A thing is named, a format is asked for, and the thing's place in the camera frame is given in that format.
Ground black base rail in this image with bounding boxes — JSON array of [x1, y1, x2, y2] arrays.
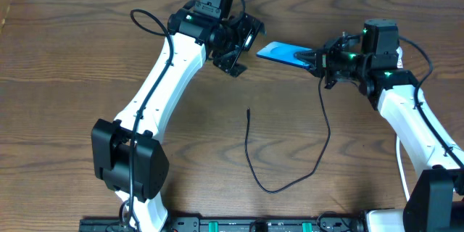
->
[[78, 216, 367, 232]]

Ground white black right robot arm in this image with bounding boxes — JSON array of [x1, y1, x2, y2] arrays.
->
[[294, 19, 463, 231]]

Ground blue Galaxy smartphone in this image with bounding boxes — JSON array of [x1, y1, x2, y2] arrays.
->
[[256, 41, 312, 70]]

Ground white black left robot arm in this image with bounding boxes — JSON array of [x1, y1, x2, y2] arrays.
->
[[91, 0, 265, 231]]

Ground black charging cable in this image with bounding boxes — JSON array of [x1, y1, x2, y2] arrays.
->
[[244, 75, 332, 194]]

